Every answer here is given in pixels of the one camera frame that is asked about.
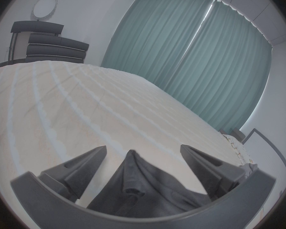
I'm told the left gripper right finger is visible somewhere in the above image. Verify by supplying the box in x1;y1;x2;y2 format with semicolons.
180;145;246;195

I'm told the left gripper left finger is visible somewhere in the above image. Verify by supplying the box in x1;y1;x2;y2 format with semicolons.
39;145;107;201

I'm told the black T-shirt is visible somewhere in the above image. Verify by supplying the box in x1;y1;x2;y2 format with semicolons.
87;149;212;218

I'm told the pile of clothes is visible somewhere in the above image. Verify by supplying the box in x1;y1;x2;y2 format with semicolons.
239;162;259;176

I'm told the bed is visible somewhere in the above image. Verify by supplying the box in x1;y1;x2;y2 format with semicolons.
0;61;286;218

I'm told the white printed pillow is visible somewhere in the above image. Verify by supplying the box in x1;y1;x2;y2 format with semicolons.
225;136;253;167

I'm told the grey bedside table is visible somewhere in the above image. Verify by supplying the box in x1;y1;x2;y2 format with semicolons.
219;127;246;142

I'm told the blue-green curtain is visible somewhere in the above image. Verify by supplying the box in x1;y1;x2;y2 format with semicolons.
101;0;216;92
163;0;273;132

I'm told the black chest of drawers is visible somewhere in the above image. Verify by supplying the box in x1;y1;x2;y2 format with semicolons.
10;21;90;64

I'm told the round white mirror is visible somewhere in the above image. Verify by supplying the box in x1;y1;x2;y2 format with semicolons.
33;0;58;21

